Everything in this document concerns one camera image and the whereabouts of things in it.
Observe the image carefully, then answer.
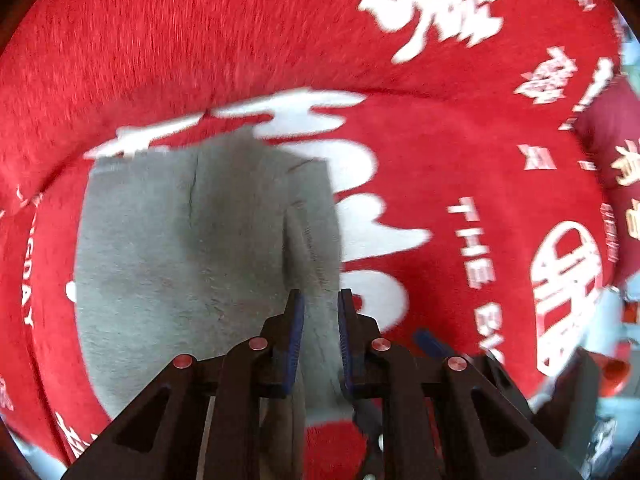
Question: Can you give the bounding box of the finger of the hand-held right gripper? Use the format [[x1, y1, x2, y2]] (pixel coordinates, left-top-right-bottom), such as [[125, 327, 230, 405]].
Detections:
[[414, 329, 507, 382], [352, 399, 386, 480]]

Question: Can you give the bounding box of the grey knit garment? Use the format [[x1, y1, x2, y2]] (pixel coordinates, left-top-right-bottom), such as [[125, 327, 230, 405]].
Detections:
[[74, 127, 361, 480]]

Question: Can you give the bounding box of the red printed blanket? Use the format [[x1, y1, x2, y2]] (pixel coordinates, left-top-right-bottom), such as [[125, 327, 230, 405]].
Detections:
[[0, 0, 640, 480]]

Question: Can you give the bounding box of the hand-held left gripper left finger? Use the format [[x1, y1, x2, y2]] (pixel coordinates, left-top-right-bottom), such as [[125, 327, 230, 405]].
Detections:
[[62, 289, 307, 480]]

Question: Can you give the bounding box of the dark red printed pillow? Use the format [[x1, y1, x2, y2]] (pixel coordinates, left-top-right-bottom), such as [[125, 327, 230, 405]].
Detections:
[[575, 75, 640, 286]]

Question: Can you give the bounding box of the small red object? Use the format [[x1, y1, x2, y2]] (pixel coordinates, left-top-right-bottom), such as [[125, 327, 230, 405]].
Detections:
[[600, 342, 632, 396]]

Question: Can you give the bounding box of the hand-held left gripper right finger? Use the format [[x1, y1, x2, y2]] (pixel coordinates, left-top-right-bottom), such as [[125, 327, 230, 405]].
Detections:
[[337, 288, 583, 480]]

